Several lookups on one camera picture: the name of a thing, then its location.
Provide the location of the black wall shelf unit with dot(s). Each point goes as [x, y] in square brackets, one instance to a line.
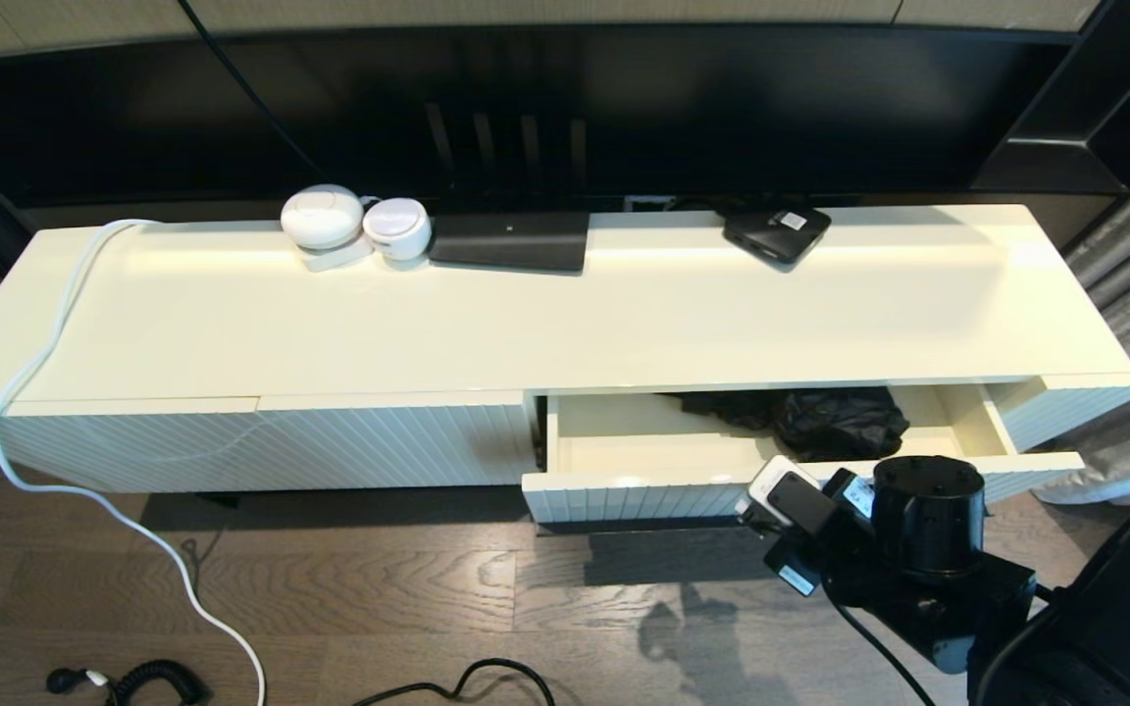
[1065, 147]

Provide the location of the large white round device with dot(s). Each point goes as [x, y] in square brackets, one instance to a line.
[322, 218]

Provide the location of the black set-top box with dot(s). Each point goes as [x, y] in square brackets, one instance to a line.
[771, 233]

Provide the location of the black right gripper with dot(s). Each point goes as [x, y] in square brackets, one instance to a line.
[835, 549]

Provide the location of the black television screen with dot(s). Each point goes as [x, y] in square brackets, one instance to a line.
[722, 108]

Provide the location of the white fluted drawer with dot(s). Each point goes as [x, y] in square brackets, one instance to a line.
[643, 490]

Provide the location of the black umbrella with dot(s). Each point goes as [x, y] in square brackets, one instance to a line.
[835, 422]

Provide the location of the small white round device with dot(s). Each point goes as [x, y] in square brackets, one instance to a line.
[396, 227]

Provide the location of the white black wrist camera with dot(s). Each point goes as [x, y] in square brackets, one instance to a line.
[786, 500]

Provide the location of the white tv cabinet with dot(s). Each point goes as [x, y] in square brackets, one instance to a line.
[330, 324]

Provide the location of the black router with antennas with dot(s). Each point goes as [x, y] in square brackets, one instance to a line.
[511, 240]

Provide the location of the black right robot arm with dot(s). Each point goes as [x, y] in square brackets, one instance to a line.
[928, 520]

